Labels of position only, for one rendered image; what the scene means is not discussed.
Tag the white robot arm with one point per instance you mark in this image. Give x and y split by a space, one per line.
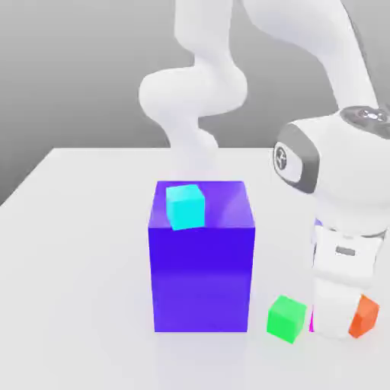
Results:
195 91

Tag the small orange cube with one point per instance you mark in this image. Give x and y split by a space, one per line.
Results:
365 317

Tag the small green cube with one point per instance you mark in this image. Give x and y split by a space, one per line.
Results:
285 320

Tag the small magenta cube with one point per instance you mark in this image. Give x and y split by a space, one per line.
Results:
311 320

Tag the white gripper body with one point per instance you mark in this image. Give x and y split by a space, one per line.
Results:
333 307

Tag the small cyan cube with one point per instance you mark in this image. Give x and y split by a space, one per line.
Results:
186 210

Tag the large blue box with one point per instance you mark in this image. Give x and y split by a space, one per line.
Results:
201 274

